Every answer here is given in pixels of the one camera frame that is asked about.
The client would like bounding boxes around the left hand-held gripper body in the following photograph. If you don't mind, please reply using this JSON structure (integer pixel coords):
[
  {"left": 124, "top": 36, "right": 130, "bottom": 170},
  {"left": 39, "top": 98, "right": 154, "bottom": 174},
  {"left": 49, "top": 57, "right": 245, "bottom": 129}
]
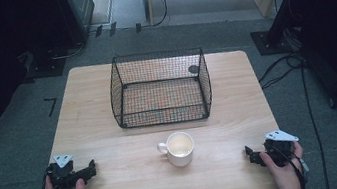
[{"left": 44, "top": 151, "right": 83, "bottom": 189}]

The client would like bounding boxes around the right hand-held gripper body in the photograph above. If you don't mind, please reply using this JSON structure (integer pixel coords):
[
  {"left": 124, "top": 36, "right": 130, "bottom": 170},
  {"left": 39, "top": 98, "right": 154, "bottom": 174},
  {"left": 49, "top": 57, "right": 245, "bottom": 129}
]
[{"left": 260, "top": 126, "right": 303, "bottom": 170}]

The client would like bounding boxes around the person's right hand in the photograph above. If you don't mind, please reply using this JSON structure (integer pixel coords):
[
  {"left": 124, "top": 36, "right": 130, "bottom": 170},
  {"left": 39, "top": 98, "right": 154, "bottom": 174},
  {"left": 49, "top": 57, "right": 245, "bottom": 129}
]
[{"left": 257, "top": 139, "right": 310, "bottom": 189}]

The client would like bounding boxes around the white cup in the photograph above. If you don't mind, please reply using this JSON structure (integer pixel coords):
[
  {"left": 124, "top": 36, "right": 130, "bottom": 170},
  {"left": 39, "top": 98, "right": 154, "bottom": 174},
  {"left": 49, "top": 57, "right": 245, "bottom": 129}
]
[{"left": 154, "top": 128, "right": 198, "bottom": 171}]

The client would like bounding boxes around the black flat stand base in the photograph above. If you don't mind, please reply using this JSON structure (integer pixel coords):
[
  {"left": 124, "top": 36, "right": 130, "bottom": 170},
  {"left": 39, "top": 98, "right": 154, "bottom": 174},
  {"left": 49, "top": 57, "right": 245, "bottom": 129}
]
[{"left": 19, "top": 44, "right": 70, "bottom": 83}]

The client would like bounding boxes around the black equipment case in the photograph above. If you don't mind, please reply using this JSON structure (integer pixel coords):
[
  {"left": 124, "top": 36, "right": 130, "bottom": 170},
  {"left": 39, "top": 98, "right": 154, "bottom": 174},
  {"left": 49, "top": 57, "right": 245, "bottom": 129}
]
[{"left": 62, "top": 0, "right": 101, "bottom": 46}]

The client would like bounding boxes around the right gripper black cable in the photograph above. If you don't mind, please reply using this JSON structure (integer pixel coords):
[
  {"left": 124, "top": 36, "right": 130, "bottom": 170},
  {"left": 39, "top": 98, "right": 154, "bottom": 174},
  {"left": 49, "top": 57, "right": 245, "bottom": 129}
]
[{"left": 273, "top": 141, "right": 309, "bottom": 189}]

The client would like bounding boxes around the long black floor cable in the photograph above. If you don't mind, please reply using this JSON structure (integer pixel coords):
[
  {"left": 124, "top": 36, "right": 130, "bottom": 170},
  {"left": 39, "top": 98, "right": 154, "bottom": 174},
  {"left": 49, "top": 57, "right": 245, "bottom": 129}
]
[{"left": 297, "top": 52, "right": 331, "bottom": 189}]

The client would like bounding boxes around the looped black floor cable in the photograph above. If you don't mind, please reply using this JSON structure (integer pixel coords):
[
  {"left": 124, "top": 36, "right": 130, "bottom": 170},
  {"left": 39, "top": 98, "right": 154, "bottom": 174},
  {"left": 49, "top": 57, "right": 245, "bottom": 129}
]
[{"left": 254, "top": 49, "right": 308, "bottom": 91}]

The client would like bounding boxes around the black wire basket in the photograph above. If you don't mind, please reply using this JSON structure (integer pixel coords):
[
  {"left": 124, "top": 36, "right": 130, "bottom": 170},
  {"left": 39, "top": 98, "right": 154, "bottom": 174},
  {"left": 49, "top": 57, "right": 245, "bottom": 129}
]
[{"left": 103, "top": 43, "right": 216, "bottom": 133}]

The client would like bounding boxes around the thin curved black cable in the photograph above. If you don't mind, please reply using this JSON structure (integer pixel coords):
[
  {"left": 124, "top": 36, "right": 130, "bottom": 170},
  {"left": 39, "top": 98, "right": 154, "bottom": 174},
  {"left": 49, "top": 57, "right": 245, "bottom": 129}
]
[{"left": 47, "top": 40, "right": 88, "bottom": 62}]

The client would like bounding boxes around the black stand with base plate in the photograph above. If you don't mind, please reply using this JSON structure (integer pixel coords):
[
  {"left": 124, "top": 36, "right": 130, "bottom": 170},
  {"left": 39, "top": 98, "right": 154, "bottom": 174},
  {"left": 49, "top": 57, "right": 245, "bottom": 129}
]
[{"left": 244, "top": 0, "right": 319, "bottom": 59}]

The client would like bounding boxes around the black hanging cable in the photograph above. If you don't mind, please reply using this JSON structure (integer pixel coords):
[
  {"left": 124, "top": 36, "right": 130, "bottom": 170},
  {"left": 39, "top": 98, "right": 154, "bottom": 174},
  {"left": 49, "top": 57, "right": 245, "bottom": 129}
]
[{"left": 137, "top": 0, "right": 174, "bottom": 31}]

